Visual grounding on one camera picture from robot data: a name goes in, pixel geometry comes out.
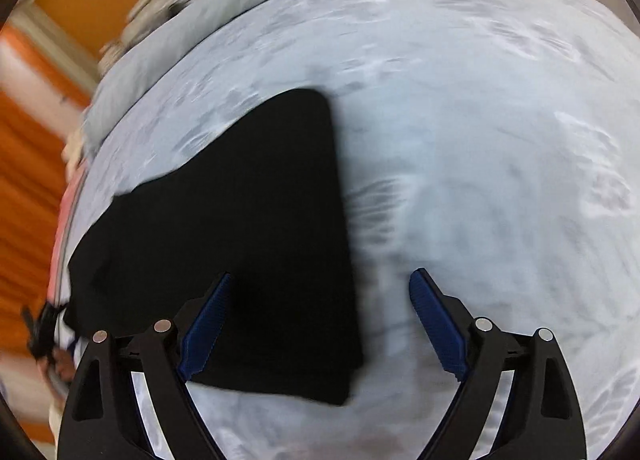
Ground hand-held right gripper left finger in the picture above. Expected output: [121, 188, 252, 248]
[57, 271, 236, 460]

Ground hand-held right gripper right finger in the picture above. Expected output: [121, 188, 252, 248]
[408, 267, 588, 460]

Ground black pants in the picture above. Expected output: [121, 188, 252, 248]
[67, 88, 366, 407]

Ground pink mat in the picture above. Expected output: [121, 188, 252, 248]
[52, 175, 86, 311]

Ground butterfly print blanket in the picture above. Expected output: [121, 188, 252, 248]
[52, 0, 633, 460]

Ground cream flower-shaped pillow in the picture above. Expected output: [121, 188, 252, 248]
[61, 132, 86, 177]

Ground grey duvet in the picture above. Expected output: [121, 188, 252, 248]
[81, 0, 481, 151]

